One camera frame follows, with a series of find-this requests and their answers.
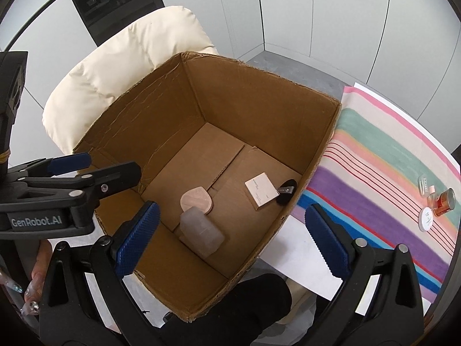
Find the striped colourful cloth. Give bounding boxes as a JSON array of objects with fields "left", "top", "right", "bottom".
[{"left": 292, "top": 87, "right": 460, "bottom": 302}]

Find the brown cardboard box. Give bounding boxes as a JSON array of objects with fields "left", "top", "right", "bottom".
[{"left": 75, "top": 52, "right": 341, "bottom": 321}]

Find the left hand with long nails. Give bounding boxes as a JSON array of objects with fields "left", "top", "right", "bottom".
[{"left": 20, "top": 240, "right": 52, "bottom": 317}]

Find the red orange tin can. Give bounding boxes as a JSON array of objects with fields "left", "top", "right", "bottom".
[{"left": 433, "top": 188, "right": 456, "bottom": 216}]

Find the small peach bottle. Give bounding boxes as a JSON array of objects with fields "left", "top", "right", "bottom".
[{"left": 427, "top": 185, "right": 438, "bottom": 208}]

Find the round white cream jar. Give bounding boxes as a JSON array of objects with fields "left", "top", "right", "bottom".
[{"left": 418, "top": 207, "right": 434, "bottom": 232}]

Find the white cardboard cosmetic box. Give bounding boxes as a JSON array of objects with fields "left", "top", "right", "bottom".
[{"left": 245, "top": 173, "right": 279, "bottom": 209}]

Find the translucent plastic square case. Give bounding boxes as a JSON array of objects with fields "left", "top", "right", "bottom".
[{"left": 180, "top": 207, "right": 225, "bottom": 259}]

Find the cream padded armchair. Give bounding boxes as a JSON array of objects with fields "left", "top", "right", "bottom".
[{"left": 42, "top": 5, "right": 217, "bottom": 155}]

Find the beige makeup sponge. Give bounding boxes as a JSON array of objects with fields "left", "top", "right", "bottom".
[{"left": 180, "top": 187, "right": 213, "bottom": 214}]

